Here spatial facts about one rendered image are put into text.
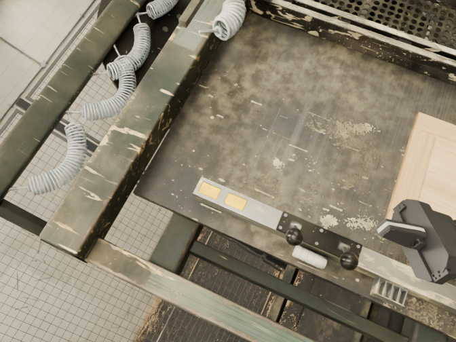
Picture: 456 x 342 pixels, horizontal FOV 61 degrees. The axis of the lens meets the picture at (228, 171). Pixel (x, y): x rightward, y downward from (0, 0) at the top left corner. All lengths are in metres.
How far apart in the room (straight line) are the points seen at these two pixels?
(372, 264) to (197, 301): 0.41
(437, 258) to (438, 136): 0.68
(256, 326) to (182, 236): 0.29
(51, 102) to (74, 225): 0.66
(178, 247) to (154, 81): 0.43
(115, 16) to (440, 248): 1.41
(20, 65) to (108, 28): 4.19
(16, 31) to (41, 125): 4.51
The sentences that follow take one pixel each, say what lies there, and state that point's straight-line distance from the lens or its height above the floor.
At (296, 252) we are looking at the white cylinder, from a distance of 0.95.
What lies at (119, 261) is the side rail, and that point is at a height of 1.79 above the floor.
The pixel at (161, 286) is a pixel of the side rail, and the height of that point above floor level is 1.69.
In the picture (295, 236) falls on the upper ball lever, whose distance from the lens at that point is 0.82.
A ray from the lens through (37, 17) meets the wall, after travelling 6.03.
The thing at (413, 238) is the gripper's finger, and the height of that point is 1.60.
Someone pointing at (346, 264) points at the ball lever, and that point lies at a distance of 0.84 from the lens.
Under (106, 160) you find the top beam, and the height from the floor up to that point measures 1.93.
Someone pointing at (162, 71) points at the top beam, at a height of 1.93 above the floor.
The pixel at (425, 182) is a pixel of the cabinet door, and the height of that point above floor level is 1.25.
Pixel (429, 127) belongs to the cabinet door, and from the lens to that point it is 1.21.
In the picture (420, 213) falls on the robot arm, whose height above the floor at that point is 1.59.
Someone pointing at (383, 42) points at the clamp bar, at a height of 1.48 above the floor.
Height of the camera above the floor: 2.01
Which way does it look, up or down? 20 degrees down
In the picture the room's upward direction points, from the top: 56 degrees counter-clockwise
